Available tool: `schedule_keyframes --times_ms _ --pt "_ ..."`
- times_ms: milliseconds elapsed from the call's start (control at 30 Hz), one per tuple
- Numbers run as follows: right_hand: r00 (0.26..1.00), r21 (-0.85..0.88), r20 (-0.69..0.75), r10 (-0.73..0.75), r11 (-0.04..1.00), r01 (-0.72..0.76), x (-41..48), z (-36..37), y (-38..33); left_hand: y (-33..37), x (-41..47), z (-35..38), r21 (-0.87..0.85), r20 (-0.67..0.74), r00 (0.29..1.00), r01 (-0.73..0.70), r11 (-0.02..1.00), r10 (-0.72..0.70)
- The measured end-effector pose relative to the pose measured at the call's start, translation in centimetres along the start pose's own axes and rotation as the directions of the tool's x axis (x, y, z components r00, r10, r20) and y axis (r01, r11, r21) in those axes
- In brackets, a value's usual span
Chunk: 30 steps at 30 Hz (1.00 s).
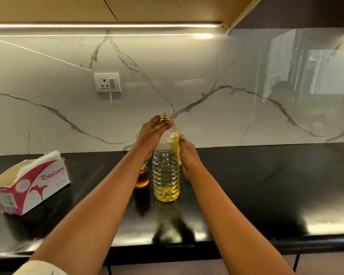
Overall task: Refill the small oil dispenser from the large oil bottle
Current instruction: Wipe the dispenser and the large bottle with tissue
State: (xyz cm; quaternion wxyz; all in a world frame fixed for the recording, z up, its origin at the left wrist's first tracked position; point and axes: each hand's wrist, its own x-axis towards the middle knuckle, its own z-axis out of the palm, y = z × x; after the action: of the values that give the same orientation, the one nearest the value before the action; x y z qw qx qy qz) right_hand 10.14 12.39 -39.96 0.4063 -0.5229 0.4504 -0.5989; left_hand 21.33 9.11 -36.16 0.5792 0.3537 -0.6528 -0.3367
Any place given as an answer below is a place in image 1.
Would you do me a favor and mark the person's right hand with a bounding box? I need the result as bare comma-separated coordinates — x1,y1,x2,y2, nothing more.
178,134,204,181

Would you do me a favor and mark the person's left hand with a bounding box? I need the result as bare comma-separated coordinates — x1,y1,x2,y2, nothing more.
131,115,175,160

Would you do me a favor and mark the large clear plastic oil bottle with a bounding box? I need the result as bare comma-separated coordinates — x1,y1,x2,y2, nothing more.
152,112,181,203

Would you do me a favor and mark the small glass oil bottle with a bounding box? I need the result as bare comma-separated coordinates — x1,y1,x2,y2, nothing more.
135,162,149,189

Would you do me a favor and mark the person's right forearm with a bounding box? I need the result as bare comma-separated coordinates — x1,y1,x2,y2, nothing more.
188,166,296,275

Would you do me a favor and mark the person's left forearm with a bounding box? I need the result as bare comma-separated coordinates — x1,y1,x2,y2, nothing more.
28,144,153,272

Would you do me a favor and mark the black stone countertop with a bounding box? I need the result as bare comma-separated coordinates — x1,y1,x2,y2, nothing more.
0,142,344,267

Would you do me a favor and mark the brown base cabinet door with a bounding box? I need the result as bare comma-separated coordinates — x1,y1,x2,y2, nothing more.
299,250,344,275
112,252,294,275

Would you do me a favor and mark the stack of white tissues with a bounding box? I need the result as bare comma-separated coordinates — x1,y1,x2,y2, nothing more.
16,150,61,180

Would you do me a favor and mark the LED strip light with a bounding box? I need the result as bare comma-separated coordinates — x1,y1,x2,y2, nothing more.
0,23,223,29

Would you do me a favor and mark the red and white tissue box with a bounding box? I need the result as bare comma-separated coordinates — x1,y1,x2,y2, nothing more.
0,157,72,217

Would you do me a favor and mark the white patterned shirt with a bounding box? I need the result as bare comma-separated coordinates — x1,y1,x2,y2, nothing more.
13,260,69,275

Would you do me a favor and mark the white wall socket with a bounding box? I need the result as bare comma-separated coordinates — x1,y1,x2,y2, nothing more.
94,72,122,94

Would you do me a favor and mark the wall cabinet body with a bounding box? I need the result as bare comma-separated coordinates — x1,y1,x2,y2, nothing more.
0,0,264,35

